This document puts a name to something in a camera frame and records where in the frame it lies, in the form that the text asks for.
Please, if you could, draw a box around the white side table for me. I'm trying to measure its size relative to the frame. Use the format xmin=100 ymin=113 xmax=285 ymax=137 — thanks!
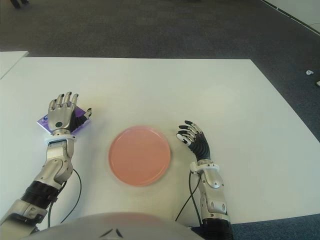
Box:
xmin=0 ymin=50 xmax=30 ymax=80

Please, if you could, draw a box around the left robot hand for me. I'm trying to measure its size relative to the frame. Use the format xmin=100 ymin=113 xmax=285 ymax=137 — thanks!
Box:
xmin=47 ymin=91 xmax=93 ymax=135

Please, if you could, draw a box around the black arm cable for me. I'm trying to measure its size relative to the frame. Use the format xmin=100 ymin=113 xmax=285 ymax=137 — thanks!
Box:
xmin=174 ymin=171 xmax=203 ymax=226
xmin=47 ymin=168 xmax=82 ymax=227

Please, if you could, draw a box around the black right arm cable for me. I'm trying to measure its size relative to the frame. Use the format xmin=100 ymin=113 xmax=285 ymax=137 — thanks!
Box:
xmin=174 ymin=171 xmax=203 ymax=226

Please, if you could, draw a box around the pink round plate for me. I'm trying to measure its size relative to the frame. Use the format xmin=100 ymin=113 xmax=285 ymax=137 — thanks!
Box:
xmin=108 ymin=125 xmax=172 ymax=187

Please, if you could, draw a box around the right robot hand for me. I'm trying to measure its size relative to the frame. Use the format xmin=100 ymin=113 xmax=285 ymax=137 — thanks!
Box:
xmin=175 ymin=120 xmax=212 ymax=161

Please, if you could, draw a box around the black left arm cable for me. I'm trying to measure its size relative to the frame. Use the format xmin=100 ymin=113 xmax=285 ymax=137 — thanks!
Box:
xmin=47 ymin=168 xmax=82 ymax=227

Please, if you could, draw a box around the purple tissue paper pack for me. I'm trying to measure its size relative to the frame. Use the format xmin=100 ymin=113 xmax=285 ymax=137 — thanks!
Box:
xmin=36 ymin=104 xmax=92 ymax=133

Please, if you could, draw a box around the grey robot torso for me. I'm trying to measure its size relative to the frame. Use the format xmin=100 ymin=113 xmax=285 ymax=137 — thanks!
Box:
xmin=23 ymin=211 xmax=201 ymax=240

